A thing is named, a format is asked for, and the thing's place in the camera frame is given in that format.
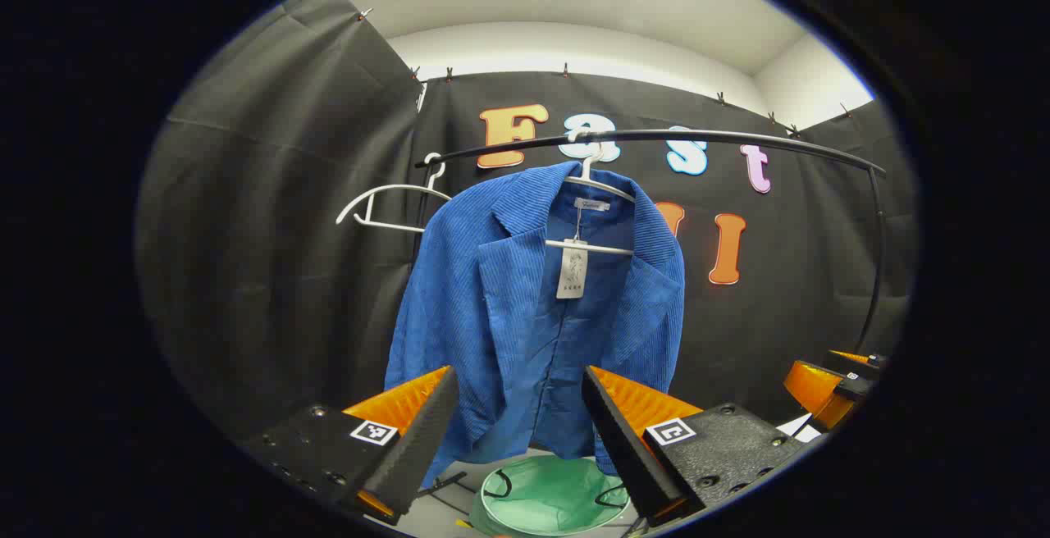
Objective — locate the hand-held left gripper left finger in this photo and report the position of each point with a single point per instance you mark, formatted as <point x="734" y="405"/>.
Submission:
<point x="418" y="448"/>

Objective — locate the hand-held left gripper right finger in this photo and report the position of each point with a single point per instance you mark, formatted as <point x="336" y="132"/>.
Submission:
<point x="623" y="448"/>

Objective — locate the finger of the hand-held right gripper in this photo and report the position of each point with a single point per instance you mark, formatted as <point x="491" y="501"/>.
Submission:
<point x="812" y="390"/>
<point x="853" y="356"/>

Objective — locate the green laundry hamper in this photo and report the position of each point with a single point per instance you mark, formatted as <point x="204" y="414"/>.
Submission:
<point x="550" y="497"/>

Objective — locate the white plastic hanger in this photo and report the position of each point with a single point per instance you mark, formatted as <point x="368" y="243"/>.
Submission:
<point x="402" y="187"/>
<point x="607" y="249"/>

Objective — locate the black metal clothes rack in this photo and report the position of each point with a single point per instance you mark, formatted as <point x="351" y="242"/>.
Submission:
<point x="722" y="134"/>

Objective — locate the grey paper hang tag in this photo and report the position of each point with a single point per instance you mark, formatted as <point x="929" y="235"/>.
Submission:
<point x="572" y="271"/>

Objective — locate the black backdrop cloth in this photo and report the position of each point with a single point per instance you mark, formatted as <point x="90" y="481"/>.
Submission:
<point x="271" y="234"/>

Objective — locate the row of small backdrop clips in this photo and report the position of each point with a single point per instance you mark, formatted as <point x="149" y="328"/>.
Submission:
<point x="565" y="70"/>

